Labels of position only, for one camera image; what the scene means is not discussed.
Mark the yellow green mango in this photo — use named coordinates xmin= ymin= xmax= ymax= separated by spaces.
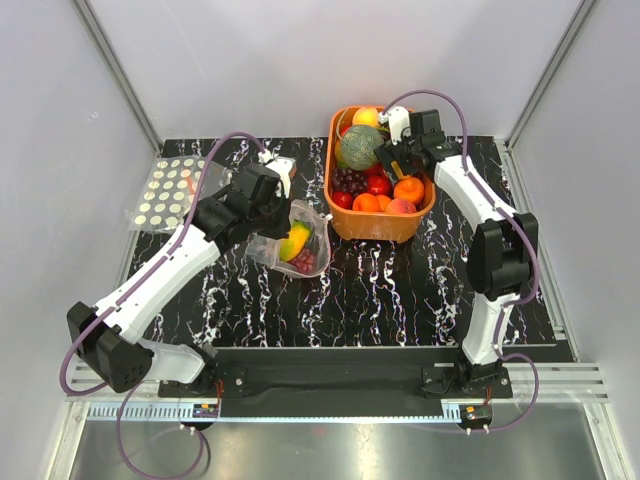
xmin=279 ymin=221 xmax=312 ymax=262

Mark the pink dotted zip bag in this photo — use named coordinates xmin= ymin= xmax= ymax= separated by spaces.
xmin=246 ymin=200 xmax=332 ymax=279

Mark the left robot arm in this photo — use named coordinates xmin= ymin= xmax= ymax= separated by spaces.
xmin=67 ymin=157 xmax=296 ymax=396

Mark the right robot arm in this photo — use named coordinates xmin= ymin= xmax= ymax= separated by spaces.
xmin=375 ymin=107 xmax=539 ymax=397

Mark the yellow dotted zip bag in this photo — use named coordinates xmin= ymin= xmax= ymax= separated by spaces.
xmin=128 ymin=156 xmax=232 ymax=233

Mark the orange tangerine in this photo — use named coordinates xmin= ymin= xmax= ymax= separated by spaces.
xmin=393 ymin=177 xmax=425 ymax=205

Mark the red apple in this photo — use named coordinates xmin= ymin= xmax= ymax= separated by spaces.
xmin=367 ymin=175 xmax=393 ymax=197

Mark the netted green melon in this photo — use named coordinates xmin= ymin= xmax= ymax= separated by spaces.
xmin=340 ymin=125 xmax=385 ymax=171

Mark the red orange peach front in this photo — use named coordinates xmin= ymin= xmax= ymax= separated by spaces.
xmin=384 ymin=198 xmax=417 ymax=215

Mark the yellow red peach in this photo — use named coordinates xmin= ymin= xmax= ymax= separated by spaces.
xmin=351 ymin=106 xmax=380 ymax=129

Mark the dark purple grape bunch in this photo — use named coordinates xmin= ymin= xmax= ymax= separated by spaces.
xmin=331 ymin=168 xmax=368 ymax=196

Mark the orange fruit front left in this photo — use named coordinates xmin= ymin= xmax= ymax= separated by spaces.
xmin=352 ymin=193 xmax=391 ymax=213

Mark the red tomato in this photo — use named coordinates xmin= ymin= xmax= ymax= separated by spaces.
xmin=331 ymin=191 xmax=354 ymax=210

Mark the orange plastic basket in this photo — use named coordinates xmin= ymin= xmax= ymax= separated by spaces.
xmin=324 ymin=105 xmax=436 ymax=243

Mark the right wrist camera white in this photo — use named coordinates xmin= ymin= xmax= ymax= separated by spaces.
xmin=378 ymin=106 xmax=411 ymax=145

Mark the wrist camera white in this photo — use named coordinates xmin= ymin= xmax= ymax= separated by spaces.
xmin=378 ymin=106 xmax=411 ymax=145
xmin=258 ymin=150 xmax=297 ymax=189

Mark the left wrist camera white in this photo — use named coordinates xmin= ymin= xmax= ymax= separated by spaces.
xmin=258 ymin=150 xmax=297 ymax=189

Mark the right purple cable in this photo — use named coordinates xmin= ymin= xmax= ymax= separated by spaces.
xmin=384 ymin=89 xmax=541 ymax=434

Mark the purple cable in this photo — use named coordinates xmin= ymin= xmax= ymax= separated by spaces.
xmin=384 ymin=89 xmax=541 ymax=434
xmin=58 ymin=130 xmax=271 ymax=474

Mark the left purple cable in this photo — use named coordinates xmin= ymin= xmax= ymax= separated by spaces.
xmin=58 ymin=130 xmax=271 ymax=474

